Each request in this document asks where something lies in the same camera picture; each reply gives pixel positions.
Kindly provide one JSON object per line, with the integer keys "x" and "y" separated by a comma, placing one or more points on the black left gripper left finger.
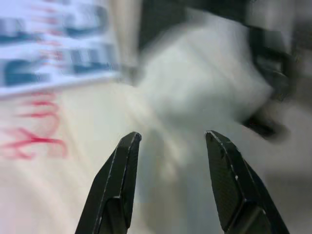
{"x": 114, "y": 185}

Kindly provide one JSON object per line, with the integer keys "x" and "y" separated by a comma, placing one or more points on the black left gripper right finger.
{"x": 234, "y": 185}

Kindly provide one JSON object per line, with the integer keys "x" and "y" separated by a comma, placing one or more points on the white blue patterned booklet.
{"x": 48, "y": 48}

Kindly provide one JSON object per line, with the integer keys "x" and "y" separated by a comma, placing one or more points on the cream cartoon print blanket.
{"x": 61, "y": 170}

